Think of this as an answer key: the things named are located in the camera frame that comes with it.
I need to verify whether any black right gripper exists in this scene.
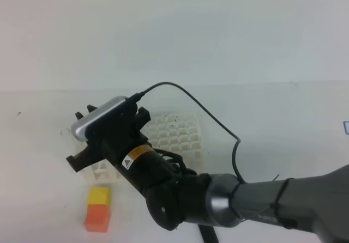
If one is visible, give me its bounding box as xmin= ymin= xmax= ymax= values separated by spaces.
xmin=66 ymin=101 xmax=191 ymax=194

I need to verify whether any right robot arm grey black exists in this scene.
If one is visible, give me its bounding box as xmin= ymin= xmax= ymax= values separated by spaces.
xmin=67 ymin=102 xmax=348 ymax=242

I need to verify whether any white plastic test tube rack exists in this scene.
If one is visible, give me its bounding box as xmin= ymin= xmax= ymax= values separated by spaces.
xmin=79 ymin=113 xmax=203 ymax=185

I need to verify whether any yellow cube block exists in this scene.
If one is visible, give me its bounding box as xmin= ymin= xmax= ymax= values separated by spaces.
xmin=87 ymin=187 xmax=111 ymax=206

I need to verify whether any orange cube block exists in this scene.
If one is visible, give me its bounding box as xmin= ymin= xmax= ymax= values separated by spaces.
xmin=84 ymin=204 xmax=110 ymax=233

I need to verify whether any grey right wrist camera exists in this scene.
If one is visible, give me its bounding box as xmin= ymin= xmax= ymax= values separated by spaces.
xmin=70 ymin=96 xmax=127 ymax=142

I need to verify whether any black right camera cable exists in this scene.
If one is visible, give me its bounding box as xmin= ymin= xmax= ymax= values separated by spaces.
xmin=128 ymin=81 xmax=246 ymax=185

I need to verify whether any black round-headed handle tool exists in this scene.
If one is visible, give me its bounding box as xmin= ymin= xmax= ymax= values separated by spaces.
xmin=198 ymin=224 xmax=219 ymax=243

